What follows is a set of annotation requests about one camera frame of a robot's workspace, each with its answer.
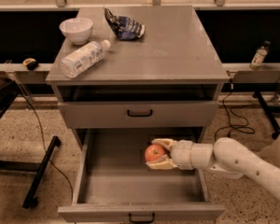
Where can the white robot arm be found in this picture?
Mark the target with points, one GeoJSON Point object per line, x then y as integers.
{"type": "Point", "coordinates": [226, 157]}

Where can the black stand leg right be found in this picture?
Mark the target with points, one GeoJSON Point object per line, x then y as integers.
{"type": "Point", "coordinates": [270, 111]}

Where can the small glass bottle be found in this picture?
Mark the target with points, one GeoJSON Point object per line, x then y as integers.
{"type": "Point", "coordinates": [260, 55]}

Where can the clear plastic water bottle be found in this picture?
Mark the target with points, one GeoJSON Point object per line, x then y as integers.
{"type": "Point", "coordinates": [84, 58]}

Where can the red apple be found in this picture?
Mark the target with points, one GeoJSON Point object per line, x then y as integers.
{"type": "Point", "coordinates": [154, 152]}

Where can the black stand leg left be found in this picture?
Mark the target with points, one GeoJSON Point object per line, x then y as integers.
{"type": "Point", "coordinates": [30, 200]}

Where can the white bowl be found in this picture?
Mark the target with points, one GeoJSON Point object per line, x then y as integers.
{"type": "Point", "coordinates": [77, 30]}

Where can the crumpled blue chip bag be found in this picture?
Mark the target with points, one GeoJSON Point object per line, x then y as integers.
{"type": "Point", "coordinates": [124, 28]}

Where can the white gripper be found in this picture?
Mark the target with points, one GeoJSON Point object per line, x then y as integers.
{"type": "Point", "coordinates": [181, 154]}

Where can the grey drawer cabinet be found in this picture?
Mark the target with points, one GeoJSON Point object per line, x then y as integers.
{"type": "Point", "coordinates": [173, 61]}

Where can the black stand leg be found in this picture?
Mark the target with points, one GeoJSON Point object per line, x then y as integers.
{"type": "Point", "coordinates": [270, 111]}
{"type": "Point", "coordinates": [30, 200]}

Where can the closed grey top drawer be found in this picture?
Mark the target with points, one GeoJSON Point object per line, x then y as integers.
{"type": "Point", "coordinates": [138, 114]}

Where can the open grey middle drawer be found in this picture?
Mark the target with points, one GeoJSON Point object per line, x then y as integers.
{"type": "Point", "coordinates": [114, 184]}

